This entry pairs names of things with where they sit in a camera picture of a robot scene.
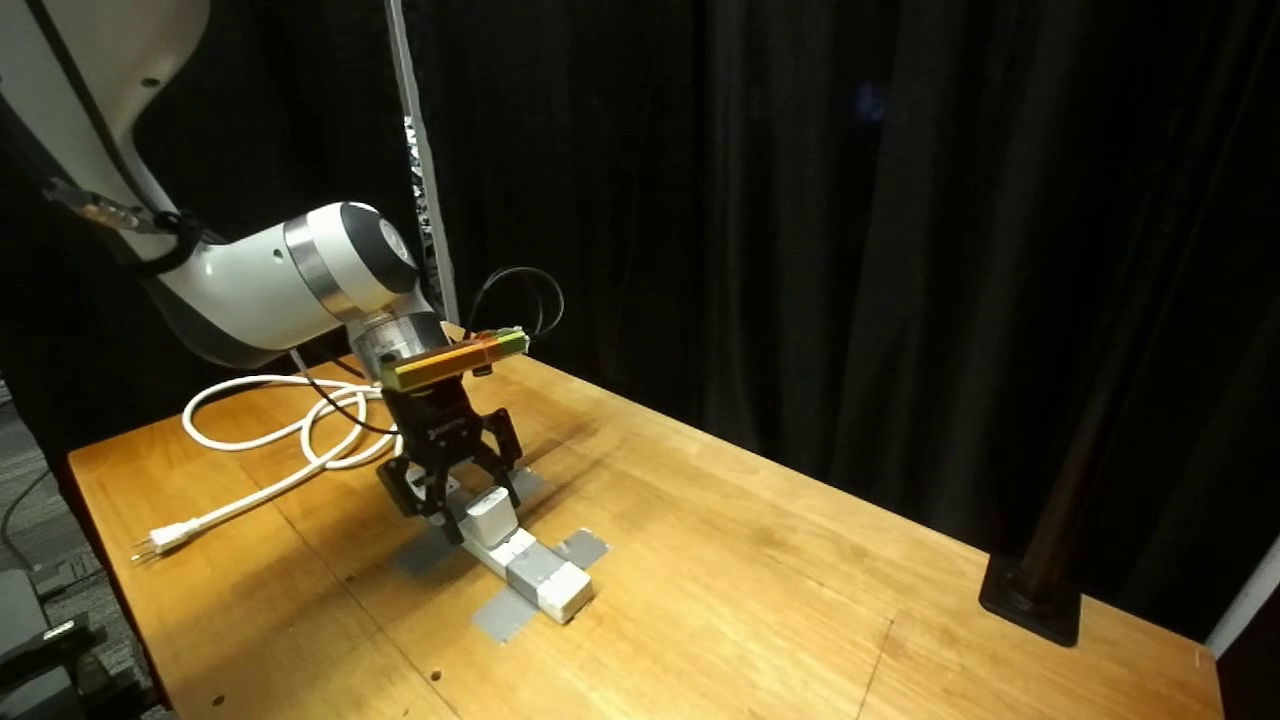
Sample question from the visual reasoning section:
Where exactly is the white power cord with plug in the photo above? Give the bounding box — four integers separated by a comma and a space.
136, 372, 411, 561

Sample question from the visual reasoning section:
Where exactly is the white panel edge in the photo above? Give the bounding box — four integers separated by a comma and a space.
1202, 532, 1280, 664

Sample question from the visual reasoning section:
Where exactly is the black curtain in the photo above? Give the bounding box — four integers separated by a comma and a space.
0, 0, 1280, 643

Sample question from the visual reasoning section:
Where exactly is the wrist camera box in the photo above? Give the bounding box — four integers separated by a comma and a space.
374, 321, 534, 397

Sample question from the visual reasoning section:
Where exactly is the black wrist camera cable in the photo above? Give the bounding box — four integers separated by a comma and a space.
458, 260, 566, 345

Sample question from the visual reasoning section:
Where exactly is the white charger head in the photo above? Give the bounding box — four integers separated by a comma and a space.
452, 481, 525, 553

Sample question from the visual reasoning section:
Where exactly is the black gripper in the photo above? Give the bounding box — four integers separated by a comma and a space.
374, 372, 528, 542

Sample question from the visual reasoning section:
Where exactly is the grey duct tape strip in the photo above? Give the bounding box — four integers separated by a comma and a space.
394, 473, 543, 580

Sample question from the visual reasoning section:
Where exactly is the black pole with base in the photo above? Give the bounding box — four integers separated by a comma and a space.
977, 305, 1152, 652

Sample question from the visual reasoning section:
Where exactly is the light grey frame pole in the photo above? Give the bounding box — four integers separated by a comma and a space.
380, 0, 463, 325

